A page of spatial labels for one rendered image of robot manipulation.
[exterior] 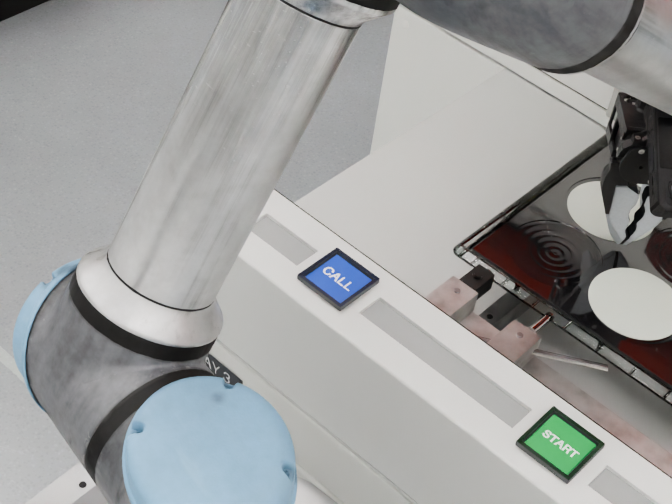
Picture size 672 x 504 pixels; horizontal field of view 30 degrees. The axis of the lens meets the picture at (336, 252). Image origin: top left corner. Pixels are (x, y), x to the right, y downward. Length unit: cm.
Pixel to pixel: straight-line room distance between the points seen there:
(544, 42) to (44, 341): 43
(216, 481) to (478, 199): 76
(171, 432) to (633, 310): 61
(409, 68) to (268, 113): 104
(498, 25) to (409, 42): 111
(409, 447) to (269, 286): 20
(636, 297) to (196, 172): 62
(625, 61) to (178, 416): 38
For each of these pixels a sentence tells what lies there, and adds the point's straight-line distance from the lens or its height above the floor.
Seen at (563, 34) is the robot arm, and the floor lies 141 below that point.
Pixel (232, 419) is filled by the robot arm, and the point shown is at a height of 112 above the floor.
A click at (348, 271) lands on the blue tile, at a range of 119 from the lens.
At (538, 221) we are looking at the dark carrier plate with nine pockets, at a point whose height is 90.
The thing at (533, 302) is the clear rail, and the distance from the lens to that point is 130.
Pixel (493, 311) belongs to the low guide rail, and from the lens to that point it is 135.
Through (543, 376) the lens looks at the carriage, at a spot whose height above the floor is 88.
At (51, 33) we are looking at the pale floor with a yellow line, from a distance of 312.
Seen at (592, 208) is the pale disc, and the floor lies 90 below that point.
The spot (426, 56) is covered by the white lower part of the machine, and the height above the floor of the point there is 76.
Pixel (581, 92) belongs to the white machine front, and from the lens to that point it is 168.
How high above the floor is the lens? 181
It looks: 45 degrees down
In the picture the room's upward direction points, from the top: 9 degrees clockwise
